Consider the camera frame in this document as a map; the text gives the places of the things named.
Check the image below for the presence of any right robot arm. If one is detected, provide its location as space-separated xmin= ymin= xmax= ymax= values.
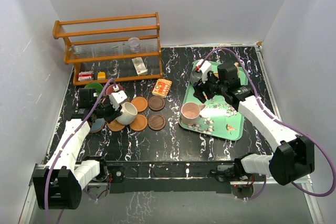
xmin=190 ymin=60 xmax=314 ymax=185

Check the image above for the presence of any green mug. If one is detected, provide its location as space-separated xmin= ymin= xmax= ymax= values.
xmin=85 ymin=82 xmax=103 ymax=95

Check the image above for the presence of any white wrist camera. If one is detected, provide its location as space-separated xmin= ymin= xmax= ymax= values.
xmin=108 ymin=89 xmax=128 ymax=110
xmin=195 ymin=59 xmax=212 ymax=83

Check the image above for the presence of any clear plastic cup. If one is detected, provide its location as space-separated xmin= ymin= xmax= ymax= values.
xmin=128 ymin=37 xmax=141 ymax=53

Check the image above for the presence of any blue mug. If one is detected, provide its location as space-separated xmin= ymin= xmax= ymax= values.
xmin=91 ymin=118 xmax=106 ymax=127

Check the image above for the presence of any wooden shelf rack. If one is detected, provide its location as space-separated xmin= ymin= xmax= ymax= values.
xmin=52 ymin=12 xmax=163 ymax=86

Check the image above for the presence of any red white small box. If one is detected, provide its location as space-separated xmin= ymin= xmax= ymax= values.
xmin=78 ymin=71 xmax=94 ymax=81

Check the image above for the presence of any black front base frame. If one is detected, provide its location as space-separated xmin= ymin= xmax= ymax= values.
xmin=86 ymin=159 xmax=266 ymax=195

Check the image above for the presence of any tan brown mug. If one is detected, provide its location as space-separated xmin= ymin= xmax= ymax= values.
xmin=234 ymin=62 xmax=239 ymax=77

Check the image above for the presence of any orange patterned card pack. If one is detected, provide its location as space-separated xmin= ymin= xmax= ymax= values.
xmin=152 ymin=79 xmax=172 ymax=98

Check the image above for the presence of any white beige mug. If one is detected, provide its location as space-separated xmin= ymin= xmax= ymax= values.
xmin=116 ymin=102 xmax=138 ymax=125

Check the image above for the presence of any dark walnut coaster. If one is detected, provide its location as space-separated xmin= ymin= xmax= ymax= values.
xmin=148 ymin=95 xmax=165 ymax=111
xmin=148 ymin=114 xmax=166 ymax=131

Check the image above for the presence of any pink mug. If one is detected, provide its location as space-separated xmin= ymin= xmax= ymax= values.
xmin=180 ymin=102 xmax=205 ymax=125

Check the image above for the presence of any orange wooden coaster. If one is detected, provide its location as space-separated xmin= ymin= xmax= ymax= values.
xmin=131 ymin=97 xmax=148 ymax=112
xmin=130 ymin=114 xmax=148 ymax=131

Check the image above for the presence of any maroon mug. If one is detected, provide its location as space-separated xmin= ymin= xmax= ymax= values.
xmin=105 ymin=84 xmax=123 ymax=96

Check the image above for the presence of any yellow small block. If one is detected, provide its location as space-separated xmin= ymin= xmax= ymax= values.
xmin=97 ymin=71 xmax=106 ymax=80

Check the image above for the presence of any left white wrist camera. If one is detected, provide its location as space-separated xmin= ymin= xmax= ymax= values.
xmin=108 ymin=89 xmax=128 ymax=110

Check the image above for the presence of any purple cable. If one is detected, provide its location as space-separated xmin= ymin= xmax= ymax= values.
xmin=196 ymin=47 xmax=336 ymax=200
xmin=44 ymin=78 xmax=118 ymax=224

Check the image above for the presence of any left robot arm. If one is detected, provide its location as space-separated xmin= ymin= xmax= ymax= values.
xmin=33 ymin=88 xmax=128 ymax=209

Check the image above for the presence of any green floral tray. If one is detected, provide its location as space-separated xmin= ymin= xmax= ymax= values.
xmin=178 ymin=60 xmax=249 ymax=141

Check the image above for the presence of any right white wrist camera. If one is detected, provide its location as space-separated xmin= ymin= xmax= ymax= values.
xmin=195 ymin=59 xmax=212 ymax=83

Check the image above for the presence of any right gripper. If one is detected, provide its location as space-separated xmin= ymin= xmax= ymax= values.
xmin=193 ymin=70 xmax=227 ymax=103

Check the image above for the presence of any grey mug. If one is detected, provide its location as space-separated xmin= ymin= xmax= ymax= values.
xmin=190 ymin=67 xmax=203 ymax=86

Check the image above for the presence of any white green small box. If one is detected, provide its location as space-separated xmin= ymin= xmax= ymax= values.
xmin=132 ymin=57 xmax=148 ymax=76

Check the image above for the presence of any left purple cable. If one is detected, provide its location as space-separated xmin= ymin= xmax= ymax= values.
xmin=44 ymin=78 xmax=118 ymax=224

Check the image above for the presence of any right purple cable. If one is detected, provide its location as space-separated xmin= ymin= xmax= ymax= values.
xmin=196 ymin=47 xmax=336 ymax=200

